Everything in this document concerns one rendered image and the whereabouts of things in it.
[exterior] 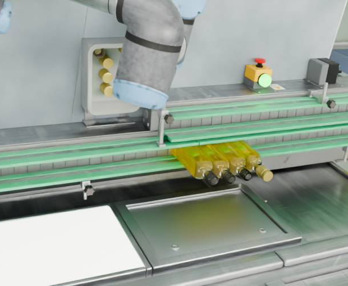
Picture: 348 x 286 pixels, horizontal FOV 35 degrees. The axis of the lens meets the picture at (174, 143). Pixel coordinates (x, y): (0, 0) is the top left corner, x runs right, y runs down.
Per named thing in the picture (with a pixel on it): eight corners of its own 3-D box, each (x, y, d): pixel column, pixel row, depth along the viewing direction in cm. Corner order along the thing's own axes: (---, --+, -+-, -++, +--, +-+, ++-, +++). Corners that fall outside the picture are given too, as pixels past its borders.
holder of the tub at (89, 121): (80, 121, 179) (87, 130, 172) (81, 37, 167) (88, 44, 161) (130, 116, 185) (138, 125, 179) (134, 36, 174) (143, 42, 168)
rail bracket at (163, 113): (148, 137, 176) (162, 153, 165) (151, 87, 169) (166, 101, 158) (157, 136, 177) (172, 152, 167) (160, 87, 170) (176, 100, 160)
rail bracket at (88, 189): (72, 187, 173) (83, 209, 162) (72, 168, 170) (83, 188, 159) (84, 185, 175) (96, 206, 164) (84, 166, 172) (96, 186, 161)
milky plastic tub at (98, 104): (80, 106, 176) (88, 116, 169) (81, 37, 167) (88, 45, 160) (131, 102, 183) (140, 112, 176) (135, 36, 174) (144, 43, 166)
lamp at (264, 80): (256, 85, 192) (261, 88, 189) (258, 73, 190) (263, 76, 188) (267, 84, 194) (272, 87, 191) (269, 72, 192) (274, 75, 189)
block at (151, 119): (140, 123, 181) (148, 131, 175) (142, 96, 177) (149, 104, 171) (151, 122, 182) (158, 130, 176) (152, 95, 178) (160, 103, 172)
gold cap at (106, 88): (99, 81, 174) (103, 86, 170) (110, 81, 175) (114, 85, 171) (99, 92, 175) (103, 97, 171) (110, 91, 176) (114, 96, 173)
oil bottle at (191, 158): (170, 152, 182) (198, 183, 165) (171, 137, 180) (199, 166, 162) (185, 150, 184) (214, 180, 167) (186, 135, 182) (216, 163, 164)
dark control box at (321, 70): (305, 78, 209) (318, 85, 202) (308, 58, 205) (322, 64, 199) (322, 76, 212) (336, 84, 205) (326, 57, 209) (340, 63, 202)
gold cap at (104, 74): (98, 68, 171) (102, 72, 168) (109, 67, 173) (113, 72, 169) (97, 79, 173) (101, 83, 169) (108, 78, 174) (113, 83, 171)
